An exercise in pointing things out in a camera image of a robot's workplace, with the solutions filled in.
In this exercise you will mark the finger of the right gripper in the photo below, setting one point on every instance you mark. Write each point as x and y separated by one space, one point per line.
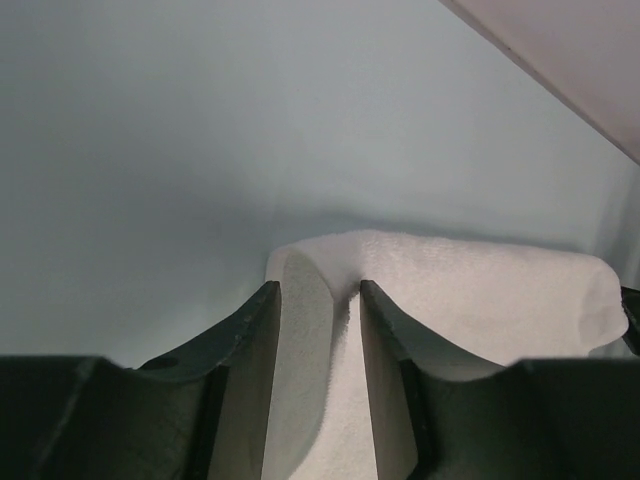
631 306

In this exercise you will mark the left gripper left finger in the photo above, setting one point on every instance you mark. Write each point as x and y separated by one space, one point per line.
198 411

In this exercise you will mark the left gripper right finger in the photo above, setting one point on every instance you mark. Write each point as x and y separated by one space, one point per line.
440 412

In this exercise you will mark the white towel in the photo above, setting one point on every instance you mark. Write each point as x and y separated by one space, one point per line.
500 302

